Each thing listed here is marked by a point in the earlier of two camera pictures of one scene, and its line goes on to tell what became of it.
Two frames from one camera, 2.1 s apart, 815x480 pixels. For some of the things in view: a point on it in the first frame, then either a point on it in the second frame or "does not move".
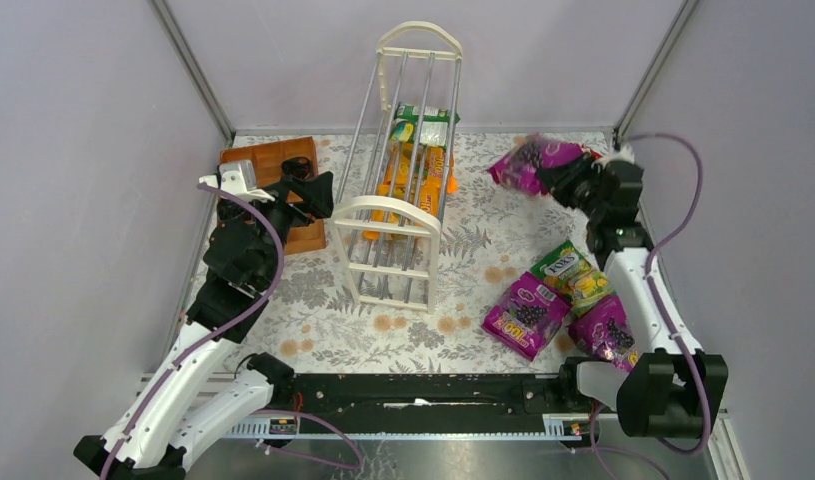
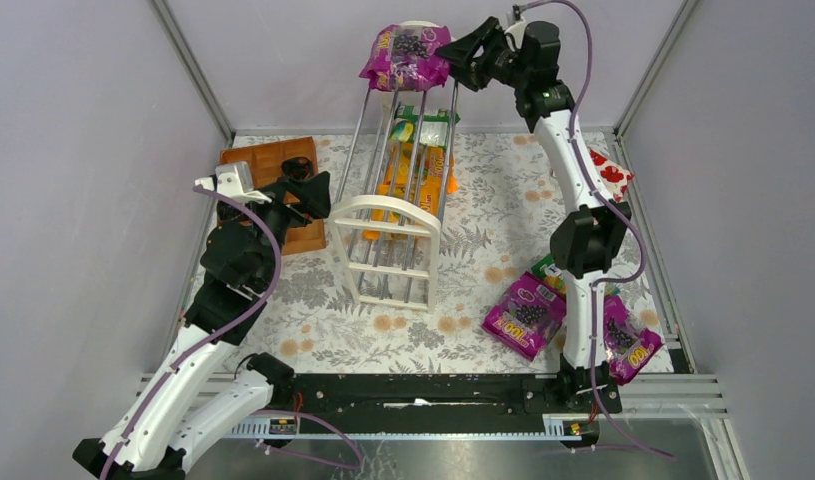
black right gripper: x=567 y=183 → x=489 y=56
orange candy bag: x=419 y=174 does not move
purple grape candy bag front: x=527 y=315 does not move
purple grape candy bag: x=534 y=156 → x=404 y=58
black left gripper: x=292 y=201 does not move
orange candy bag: x=420 y=181 does not move
